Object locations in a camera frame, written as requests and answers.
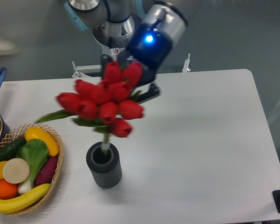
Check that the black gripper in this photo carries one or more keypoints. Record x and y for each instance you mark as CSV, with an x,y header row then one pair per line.
x,y
149,46

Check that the red tulip bouquet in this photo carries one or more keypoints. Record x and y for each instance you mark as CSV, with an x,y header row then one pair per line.
x,y
107,106

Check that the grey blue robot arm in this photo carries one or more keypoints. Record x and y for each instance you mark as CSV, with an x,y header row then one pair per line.
x,y
130,30

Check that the dark grey ribbed vase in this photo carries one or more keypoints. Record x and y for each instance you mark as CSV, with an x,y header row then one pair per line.
x,y
105,167

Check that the yellow lemon squash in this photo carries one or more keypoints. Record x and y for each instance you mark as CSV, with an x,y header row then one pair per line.
x,y
40,134

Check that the green bok choy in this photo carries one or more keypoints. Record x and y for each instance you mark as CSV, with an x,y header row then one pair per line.
x,y
35,153

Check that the woven wicker basket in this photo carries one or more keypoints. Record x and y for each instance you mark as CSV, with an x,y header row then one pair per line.
x,y
19,132

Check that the purple sweet potato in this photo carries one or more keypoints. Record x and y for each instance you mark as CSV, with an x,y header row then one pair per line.
x,y
47,172

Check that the dark green cucumber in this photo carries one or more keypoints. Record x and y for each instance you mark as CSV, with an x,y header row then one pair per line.
x,y
10,150

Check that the beige round disc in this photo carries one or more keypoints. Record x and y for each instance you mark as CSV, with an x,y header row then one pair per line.
x,y
16,170

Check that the orange fruit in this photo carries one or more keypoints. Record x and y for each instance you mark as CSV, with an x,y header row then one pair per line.
x,y
8,190

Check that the yellow banana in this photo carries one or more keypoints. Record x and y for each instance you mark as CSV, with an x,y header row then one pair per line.
x,y
21,202

